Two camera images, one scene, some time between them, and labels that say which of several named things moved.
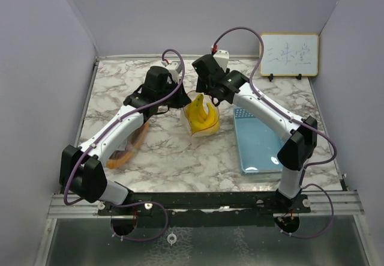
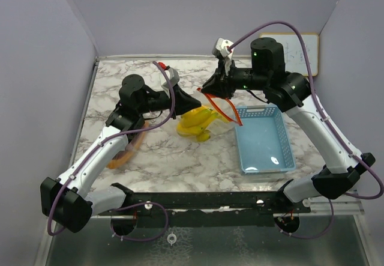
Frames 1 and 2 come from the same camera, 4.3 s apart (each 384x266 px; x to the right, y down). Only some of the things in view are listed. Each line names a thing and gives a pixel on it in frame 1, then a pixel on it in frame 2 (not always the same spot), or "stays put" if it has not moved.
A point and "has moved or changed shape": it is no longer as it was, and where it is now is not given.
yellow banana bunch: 198,119 has moved or changed shape
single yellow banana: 215,117 to 200,133
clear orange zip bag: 200,115 has moved or changed shape
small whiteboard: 290,54 stays put
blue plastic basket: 258,145 stays put
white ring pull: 170,241 stays put
